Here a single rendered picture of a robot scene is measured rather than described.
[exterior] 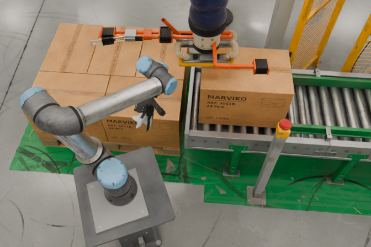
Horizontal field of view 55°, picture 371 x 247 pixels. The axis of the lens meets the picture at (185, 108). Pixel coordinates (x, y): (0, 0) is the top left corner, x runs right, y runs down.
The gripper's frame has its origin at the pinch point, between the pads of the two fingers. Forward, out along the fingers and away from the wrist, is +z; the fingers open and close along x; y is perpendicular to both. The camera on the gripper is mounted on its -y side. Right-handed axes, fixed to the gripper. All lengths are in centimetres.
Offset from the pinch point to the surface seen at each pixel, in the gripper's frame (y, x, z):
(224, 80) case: -22, -51, -47
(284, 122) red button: -66, -34, -29
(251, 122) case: -43, -81, -29
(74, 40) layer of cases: 126, -89, -54
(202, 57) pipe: -9, -31, -54
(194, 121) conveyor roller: -4, -78, -17
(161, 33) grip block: 17, -20, -59
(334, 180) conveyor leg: -114, -138, -8
